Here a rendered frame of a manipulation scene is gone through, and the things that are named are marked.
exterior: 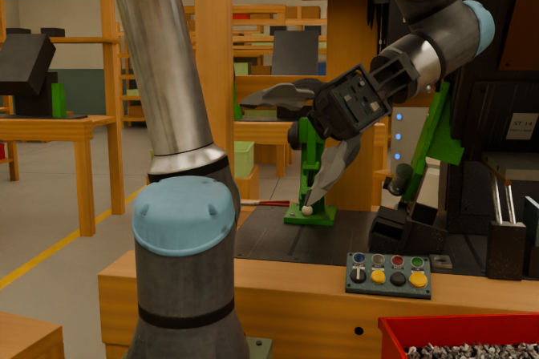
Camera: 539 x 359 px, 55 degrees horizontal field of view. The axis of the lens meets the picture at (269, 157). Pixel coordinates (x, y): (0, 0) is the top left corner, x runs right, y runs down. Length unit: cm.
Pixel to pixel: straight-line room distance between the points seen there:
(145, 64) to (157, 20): 6
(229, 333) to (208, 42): 106
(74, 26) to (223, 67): 1095
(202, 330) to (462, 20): 50
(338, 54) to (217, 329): 101
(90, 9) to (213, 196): 1175
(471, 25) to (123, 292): 78
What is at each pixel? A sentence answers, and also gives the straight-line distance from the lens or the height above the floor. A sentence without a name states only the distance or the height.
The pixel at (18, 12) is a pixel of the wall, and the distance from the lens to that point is 1306.
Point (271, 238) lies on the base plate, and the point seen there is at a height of 90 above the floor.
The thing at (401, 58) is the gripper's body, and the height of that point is 131.
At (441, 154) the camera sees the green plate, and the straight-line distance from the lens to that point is 114.
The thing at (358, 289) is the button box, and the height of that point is 91.
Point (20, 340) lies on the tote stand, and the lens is 114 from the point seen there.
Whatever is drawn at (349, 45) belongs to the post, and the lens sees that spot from 148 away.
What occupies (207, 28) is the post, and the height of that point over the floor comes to 141.
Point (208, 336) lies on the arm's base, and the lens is 62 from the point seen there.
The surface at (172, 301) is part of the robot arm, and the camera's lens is 59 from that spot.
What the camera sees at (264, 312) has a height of 85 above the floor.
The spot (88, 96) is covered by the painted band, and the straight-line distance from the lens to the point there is 1231.
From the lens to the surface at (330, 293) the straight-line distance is 96.
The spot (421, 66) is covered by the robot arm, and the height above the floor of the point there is 130.
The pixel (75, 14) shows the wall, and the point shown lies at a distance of 1242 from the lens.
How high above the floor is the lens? 130
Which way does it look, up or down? 10 degrees down
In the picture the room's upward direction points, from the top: straight up
